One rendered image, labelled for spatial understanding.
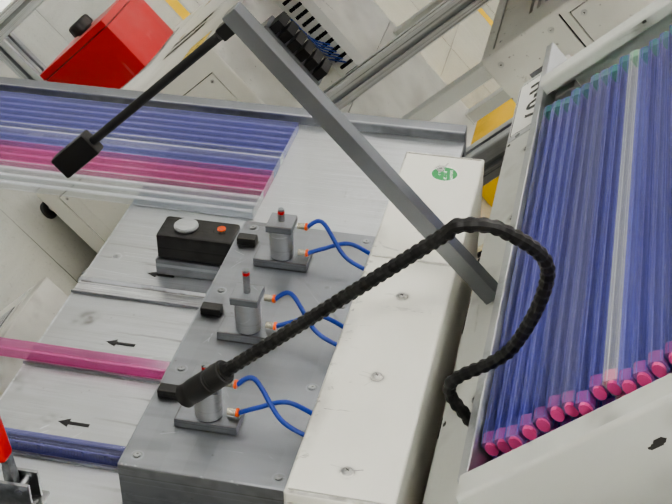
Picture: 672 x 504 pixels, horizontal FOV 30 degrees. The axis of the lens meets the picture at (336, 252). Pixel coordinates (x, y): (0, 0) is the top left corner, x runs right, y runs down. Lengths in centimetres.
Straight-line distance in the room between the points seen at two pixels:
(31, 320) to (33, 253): 99
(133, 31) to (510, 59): 70
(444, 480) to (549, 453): 16
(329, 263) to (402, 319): 13
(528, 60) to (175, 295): 118
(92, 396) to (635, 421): 53
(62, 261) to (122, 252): 146
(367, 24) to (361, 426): 205
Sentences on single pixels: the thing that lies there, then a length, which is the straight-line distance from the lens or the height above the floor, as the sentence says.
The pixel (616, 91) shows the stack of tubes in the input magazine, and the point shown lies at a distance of 118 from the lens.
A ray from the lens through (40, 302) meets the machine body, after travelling 175.
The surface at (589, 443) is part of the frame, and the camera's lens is 77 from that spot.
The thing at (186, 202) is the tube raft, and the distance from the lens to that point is 133.
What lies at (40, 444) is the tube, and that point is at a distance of 106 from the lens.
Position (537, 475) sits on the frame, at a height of 145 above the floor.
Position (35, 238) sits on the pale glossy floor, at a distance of 273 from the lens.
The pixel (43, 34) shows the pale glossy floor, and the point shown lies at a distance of 313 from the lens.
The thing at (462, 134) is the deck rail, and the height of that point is 124.
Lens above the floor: 182
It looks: 31 degrees down
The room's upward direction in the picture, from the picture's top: 57 degrees clockwise
